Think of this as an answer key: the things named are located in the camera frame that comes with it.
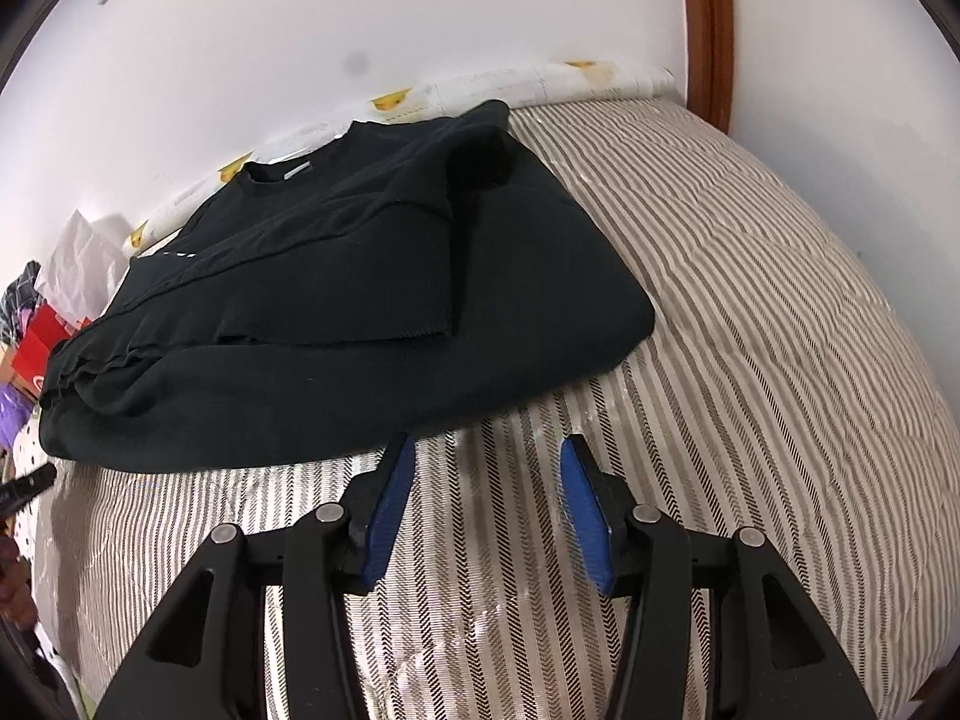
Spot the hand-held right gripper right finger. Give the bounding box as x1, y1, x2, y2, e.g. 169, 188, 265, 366
559, 433, 878, 720

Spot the white printed paper roll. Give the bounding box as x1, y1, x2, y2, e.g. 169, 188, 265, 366
124, 60, 676, 252

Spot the striped bed cover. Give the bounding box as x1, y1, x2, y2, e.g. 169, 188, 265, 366
30, 94, 950, 720

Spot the white plastic bag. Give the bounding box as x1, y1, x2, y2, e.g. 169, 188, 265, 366
34, 210, 132, 327

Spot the red paper shopping bag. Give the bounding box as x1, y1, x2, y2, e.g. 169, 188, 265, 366
11, 305, 95, 398

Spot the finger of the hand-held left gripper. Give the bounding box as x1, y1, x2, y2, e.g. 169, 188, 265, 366
0, 463, 59, 517

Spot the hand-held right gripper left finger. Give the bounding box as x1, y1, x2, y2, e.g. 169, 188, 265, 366
94, 431, 417, 720

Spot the black sweatshirt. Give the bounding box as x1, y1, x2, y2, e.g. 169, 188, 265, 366
37, 99, 657, 475

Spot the plaid cloth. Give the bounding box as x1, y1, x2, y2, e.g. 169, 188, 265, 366
0, 261, 42, 346

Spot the brown wooden door frame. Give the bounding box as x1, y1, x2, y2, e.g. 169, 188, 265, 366
679, 0, 734, 136

